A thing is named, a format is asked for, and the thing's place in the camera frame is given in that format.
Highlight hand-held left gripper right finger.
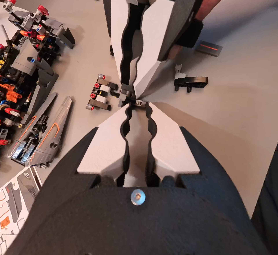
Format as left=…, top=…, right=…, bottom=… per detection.
left=144, top=102, right=201, bottom=187

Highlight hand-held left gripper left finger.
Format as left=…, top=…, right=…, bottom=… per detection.
left=76, top=103, right=133, bottom=187

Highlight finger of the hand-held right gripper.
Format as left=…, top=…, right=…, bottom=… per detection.
left=110, top=0, right=139, bottom=86
left=132, top=0, right=176, bottom=98

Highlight dark grey lego axle assembly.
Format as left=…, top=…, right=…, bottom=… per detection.
left=113, top=83, right=148, bottom=108

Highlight black lego assembly red pins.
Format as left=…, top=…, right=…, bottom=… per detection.
left=85, top=73, right=119, bottom=111

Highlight grey lego panels orange stripes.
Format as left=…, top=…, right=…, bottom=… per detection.
left=8, top=96, right=73, bottom=169

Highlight dark lego tile red stripe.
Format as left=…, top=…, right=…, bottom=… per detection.
left=194, top=40, right=223, bottom=57

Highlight lego sticker sheet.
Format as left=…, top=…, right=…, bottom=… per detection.
left=0, top=166, right=43, bottom=250

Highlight large lego vehicle model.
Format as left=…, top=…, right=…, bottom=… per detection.
left=0, top=0, right=76, bottom=149

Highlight person's right hand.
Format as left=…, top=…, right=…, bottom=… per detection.
left=167, top=44, right=183, bottom=61

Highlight person's dark trousers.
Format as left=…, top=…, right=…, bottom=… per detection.
left=251, top=143, right=278, bottom=249

